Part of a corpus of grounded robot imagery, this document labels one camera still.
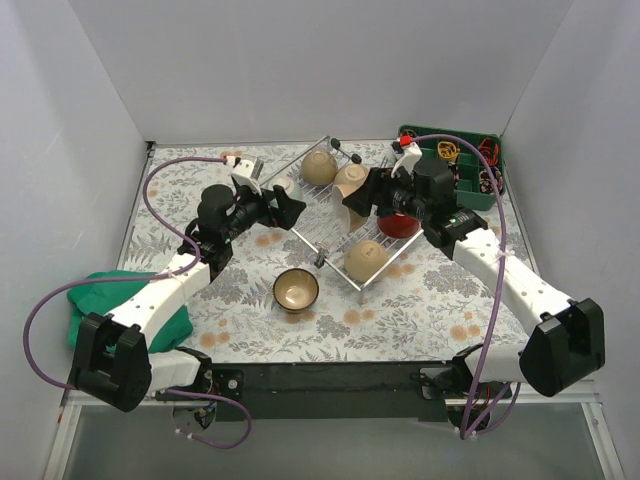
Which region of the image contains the black pink floral rolled tie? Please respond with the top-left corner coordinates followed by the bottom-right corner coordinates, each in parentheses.
top-left (478, 167), bottom-right (504, 195)

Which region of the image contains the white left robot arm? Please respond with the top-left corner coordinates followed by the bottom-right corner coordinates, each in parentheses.
top-left (69, 184), bottom-right (306, 412)

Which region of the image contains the yellow rolled tie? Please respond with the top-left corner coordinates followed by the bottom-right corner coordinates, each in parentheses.
top-left (437, 141), bottom-right (460, 163)

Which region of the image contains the silver metal dish rack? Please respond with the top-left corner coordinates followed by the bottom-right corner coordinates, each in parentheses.
top-left (257, 136), bottom-right (425, 303)

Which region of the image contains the beige bowl white flower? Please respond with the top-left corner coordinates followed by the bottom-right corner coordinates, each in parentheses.
top-left (333, 163), bottom-right (369, 195)

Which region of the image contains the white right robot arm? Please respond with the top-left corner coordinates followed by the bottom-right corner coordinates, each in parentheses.
top-left (342, 159), bottom-right (605, 398)

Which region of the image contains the olive beige plain bowl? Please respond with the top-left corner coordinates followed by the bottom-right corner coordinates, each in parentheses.
top-left (301, 150), bottom-right (338, 186)

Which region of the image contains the green folded garment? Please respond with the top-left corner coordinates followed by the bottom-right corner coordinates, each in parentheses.
top-left (67, 270), bottom-right (193, 353)

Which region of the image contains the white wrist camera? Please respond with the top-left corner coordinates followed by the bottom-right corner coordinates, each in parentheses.
top-left (224, 155), bottom-right (264, 195)
top-left (391, 134), bottom-right (422, 178)

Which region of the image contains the orange navy striped rolled tie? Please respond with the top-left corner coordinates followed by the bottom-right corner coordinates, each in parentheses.
top-left (478, 137), bottom-right (500, 167)

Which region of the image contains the black white floral rolled tie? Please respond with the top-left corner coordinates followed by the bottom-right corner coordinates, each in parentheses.
top-left (447, 162), bottom-right (460, 190)

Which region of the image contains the red ceramic bowl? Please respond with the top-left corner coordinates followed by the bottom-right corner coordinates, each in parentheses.
top-left (377, 214), bottom-right (420, 239)

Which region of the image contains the pale green ribbed bowl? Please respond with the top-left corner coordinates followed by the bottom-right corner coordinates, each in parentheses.
top-left (270, 175), bottom-right (303, 201)

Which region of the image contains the green divided plastic box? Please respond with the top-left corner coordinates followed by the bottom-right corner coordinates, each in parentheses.
top-left (398, 124), bottom-right (504, 211)

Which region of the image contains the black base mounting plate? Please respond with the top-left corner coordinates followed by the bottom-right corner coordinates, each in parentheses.
top-left (154, 360), bottom-right (501, 424)

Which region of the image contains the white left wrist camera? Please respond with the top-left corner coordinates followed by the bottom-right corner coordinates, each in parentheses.
top-left (224, 155), bottom-right (264, 195)

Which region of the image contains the beige floral bowl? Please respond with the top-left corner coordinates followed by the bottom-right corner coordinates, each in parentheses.
top-left (331, 184), bottom-right (368, 234)

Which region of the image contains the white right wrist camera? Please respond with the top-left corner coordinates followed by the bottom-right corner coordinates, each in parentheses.
top-left (391, 134), bottom-right (422, 178)

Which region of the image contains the beige bowl bird motif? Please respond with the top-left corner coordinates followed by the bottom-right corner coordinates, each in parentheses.
top-left (344, 239), bottom-right (389, 283)

